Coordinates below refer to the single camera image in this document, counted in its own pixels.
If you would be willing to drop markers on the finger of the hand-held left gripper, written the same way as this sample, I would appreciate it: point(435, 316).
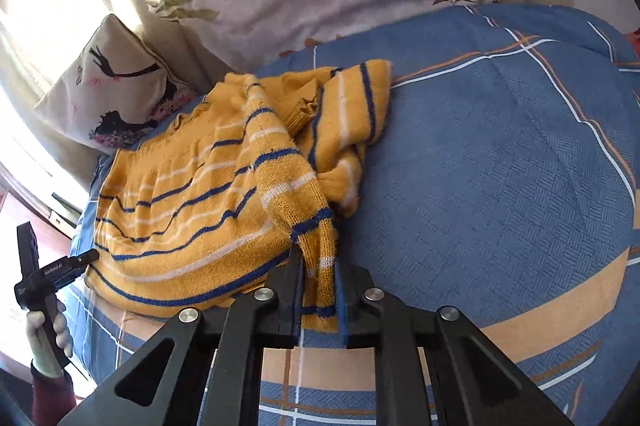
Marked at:
point(82, 257)

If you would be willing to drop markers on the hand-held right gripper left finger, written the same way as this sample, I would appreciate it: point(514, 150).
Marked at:
point(298, 301)

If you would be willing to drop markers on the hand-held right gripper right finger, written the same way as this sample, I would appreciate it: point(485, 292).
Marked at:
point(343, 306)

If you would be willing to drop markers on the yellow striped knit sweater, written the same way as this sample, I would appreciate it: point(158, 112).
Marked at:
point(215, 206)

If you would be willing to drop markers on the person's left forearm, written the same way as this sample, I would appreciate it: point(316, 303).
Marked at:
point(52, 398)

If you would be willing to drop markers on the person's left hand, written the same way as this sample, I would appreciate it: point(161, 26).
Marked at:
point(45, 336)

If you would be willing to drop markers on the bird print cushion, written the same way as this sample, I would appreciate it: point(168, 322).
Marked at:
point(110, 91)

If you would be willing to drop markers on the blue plaid blanket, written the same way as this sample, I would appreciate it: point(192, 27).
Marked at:
point(480, 186)

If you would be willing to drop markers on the beige sofa backrest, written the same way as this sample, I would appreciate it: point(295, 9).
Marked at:
point(165, 41)

